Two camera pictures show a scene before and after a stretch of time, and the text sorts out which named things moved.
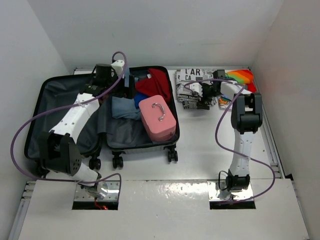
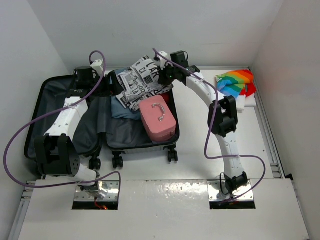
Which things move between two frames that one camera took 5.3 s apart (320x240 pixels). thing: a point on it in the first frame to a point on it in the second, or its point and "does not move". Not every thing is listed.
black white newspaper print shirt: (188, 96) to (139, 82)
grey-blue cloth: (125, 107) does not move
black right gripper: (201, 103) to (162, 80)
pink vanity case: (158, 119) does not move
